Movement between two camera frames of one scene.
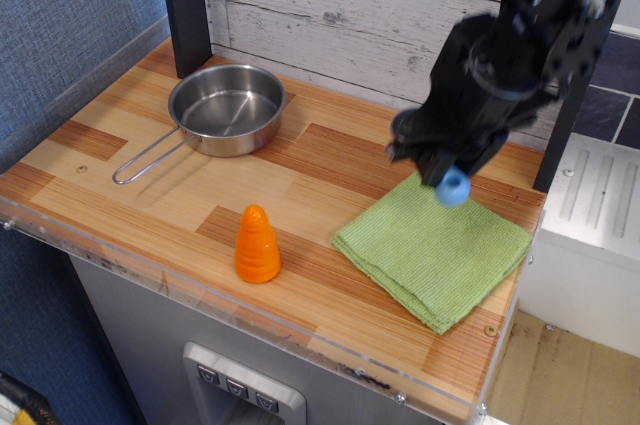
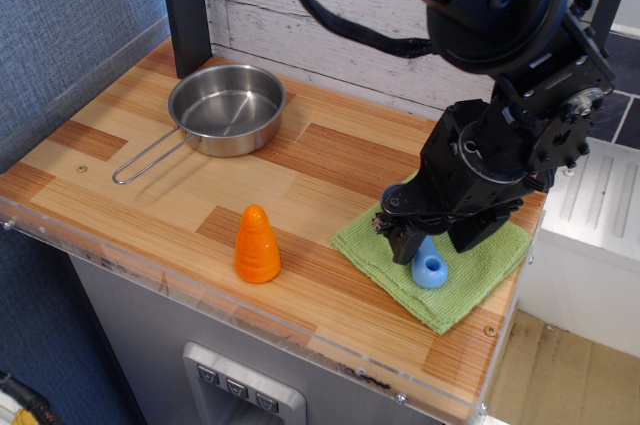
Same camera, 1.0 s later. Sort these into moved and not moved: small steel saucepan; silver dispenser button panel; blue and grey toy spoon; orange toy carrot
Moved: blue and grey toy spoon
Not moved: orange toy carrot; small steel saucepan; silver dispenser button panel
